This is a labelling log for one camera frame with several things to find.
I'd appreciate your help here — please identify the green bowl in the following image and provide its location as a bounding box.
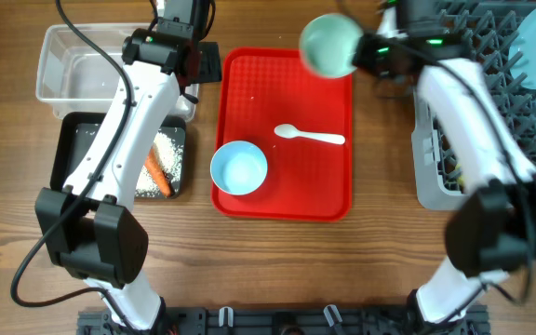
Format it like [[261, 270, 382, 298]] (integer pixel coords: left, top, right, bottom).
[[299, 13, 364, 78]]

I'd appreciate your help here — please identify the white plastic spoon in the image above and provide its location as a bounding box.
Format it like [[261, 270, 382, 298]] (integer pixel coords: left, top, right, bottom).
[[274, 124, 346, 145]]

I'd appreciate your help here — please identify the light blue bowl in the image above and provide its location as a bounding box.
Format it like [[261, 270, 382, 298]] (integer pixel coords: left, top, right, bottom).
[[210, 141, 268, 195]]

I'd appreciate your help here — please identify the orange carrot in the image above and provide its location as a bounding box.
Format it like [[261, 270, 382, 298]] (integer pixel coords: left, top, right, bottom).
[[144, 148, 173, 198]]

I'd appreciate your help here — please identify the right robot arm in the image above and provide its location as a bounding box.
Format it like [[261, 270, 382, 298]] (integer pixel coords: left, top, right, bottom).
[[352, 32, 536, 333]]

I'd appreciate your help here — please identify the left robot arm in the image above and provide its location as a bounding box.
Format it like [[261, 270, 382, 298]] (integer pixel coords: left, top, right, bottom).
[[35, 1, 221, 334]]

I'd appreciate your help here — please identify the black waste tray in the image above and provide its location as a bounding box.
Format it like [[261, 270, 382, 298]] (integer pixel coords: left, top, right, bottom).
[[50, 112, 186, 190]]

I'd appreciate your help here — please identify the grey dishwasher rack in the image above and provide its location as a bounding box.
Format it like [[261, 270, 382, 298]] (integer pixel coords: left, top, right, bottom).
[[411, 0, 536, 210]]

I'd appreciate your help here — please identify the red plastic tray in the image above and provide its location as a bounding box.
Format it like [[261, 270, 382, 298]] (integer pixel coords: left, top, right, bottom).
[[211, 47, 353, 221]]

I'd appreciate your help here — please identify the white rice pile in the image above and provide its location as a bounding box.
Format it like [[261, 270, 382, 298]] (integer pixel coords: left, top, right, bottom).
[[136, 127, 185, 198]]

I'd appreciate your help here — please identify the clear plastic bin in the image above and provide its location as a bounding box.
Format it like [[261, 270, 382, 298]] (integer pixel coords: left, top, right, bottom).
[[35, 23, 196, 122]]

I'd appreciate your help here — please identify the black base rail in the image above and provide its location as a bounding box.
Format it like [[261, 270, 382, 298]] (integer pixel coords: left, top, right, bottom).
[[76, 305, 491, 335]]

